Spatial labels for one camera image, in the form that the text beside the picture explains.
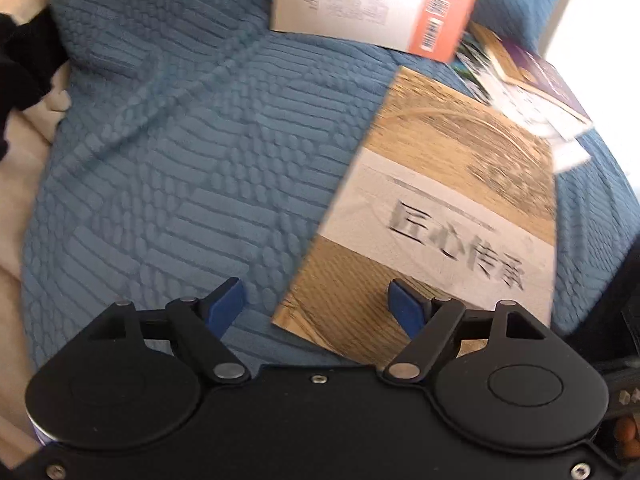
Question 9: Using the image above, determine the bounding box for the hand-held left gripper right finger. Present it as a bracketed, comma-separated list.
[382, 279, 551, 386]

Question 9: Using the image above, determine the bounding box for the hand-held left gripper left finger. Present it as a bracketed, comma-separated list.
[82, 278, 251, 386]

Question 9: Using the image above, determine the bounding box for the tan illustrated book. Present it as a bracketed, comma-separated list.
[271, 66, 558, 366]

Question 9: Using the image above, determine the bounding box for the photo cover notebook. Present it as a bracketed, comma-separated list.
[550, 136, 592, 172]
[456, 40, 583, 142]

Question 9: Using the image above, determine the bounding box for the purple book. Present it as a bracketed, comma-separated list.
[470, 22, 596, 126]

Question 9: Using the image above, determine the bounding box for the blue textured blanket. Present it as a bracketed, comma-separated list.
[20, 0, 640, 376]

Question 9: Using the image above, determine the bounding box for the orange and white book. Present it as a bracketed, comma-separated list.
[270, 0, 491, 63]

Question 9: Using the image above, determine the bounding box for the red black cream striped cloth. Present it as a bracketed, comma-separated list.
[0, 0, 71, 161]

